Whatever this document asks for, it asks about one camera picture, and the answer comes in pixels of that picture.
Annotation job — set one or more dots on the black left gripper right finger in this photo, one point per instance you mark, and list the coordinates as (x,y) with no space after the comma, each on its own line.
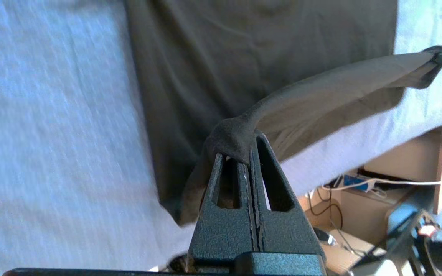
(286,230)

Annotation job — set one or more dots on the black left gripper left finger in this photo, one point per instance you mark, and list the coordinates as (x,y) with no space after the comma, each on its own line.
(225,230)

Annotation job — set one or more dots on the black t-shirt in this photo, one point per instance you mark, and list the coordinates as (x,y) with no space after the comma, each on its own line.
(225,69)

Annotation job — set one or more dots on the brown cardboard box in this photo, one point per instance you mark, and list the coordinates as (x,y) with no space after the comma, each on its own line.
(366,214)

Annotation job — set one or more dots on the blue power strip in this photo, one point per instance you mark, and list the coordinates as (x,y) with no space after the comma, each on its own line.
(357,183)

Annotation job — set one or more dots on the blue bed sheet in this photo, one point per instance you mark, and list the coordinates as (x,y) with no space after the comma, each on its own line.
(52,134)

